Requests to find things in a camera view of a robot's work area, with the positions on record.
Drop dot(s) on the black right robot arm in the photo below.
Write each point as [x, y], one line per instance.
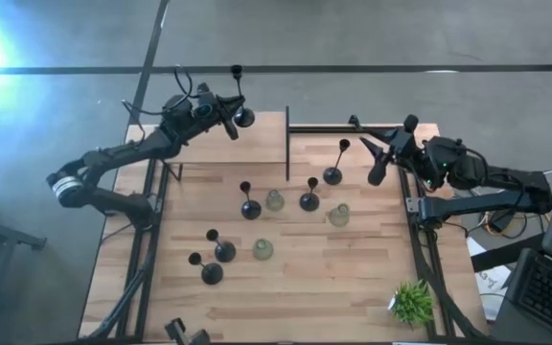
[477, 206]

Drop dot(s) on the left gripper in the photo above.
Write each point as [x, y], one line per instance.
[207, 108]

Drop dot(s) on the black open laptop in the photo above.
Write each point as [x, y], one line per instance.
[551, 292]

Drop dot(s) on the white paper sheet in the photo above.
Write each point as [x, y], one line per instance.
[494, 282]

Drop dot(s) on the raised wooden shelf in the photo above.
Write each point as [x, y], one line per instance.
[237, 144]

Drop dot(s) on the black boxy device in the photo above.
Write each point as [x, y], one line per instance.
[180, 331]

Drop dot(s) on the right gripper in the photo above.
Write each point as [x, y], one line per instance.
[403, 141]

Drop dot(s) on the small green potted plant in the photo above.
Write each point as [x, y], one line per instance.
[412, 304]

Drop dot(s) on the black metal stand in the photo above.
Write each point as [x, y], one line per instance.
[7, 235]

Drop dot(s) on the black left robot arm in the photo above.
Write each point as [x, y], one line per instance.
[127, 148]

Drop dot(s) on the black metal table frame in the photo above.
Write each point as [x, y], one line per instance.
[324, 129]

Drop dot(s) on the black frame clamp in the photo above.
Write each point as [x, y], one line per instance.
[354, 122]

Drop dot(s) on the short black candlestick holder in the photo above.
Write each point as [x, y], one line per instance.
[309, 202]

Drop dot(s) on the clear green glass vase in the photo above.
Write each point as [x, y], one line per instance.
[262, 250]
[339, 216]
[274, 201]

